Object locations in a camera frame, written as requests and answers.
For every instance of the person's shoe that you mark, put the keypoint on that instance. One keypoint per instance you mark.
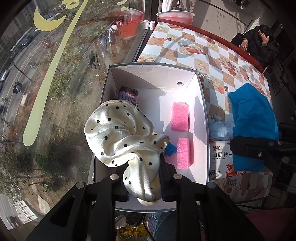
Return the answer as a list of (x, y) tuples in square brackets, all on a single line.
[(135, 219)]

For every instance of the person's leg in jeans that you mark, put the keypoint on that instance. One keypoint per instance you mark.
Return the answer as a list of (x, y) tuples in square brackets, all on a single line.
[(159, 224)]

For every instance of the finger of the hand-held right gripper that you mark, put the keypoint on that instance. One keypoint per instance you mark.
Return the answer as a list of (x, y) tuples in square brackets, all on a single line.
[(252, 147)]

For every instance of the bright blue cloth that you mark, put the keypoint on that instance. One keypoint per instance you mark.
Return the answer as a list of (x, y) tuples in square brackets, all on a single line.
[(252, 115)]

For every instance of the grey cardboard box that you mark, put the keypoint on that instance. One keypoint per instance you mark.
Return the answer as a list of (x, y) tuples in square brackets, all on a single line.
[(150, 99)]

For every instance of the white polka dot scarf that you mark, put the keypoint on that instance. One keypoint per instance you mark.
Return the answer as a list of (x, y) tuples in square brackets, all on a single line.
[(120, 132)]

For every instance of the white cup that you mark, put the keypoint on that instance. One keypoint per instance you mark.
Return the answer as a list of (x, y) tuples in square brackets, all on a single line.
[(152, 25), (146, 24)]

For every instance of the light blue fluffy cloth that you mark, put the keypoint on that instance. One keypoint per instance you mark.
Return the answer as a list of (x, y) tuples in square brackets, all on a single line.
[(219, 131)]

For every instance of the person's red clothing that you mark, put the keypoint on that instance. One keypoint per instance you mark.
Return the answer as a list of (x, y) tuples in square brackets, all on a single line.
[(272, 224)]

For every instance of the purple knitted cloth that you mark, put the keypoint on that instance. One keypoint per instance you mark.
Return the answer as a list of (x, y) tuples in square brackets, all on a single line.
[(128, 93)]

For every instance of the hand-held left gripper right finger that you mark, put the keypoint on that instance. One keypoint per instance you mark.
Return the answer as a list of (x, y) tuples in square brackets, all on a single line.
[(168, 185)]

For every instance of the yellow crescent window sticker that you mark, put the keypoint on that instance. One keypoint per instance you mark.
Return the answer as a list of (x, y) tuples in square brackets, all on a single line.
[(46, 24)]

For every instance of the white printed carton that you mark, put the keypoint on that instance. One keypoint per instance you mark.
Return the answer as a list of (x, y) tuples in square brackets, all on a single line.
[(219, 160)]

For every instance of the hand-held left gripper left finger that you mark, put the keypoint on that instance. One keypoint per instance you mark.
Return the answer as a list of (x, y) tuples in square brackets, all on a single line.
[(120, 190)]

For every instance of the long yellow window sticker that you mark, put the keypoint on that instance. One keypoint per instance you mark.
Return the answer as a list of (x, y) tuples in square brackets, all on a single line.
[(46, 92)]

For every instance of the checkered printed tablecloth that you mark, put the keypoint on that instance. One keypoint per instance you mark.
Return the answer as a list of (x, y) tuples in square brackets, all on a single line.
[(185, 53)]

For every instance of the small blue cloth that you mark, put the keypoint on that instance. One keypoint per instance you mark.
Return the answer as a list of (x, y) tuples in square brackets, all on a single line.
[(170, 149)]

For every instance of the pink foam sponge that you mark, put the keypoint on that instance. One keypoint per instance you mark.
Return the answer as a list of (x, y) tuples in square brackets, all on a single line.
[(185, 153), (180, 117)]

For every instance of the red plastic basin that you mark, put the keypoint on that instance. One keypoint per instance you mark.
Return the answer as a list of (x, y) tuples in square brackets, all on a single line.
[(175, 17)]

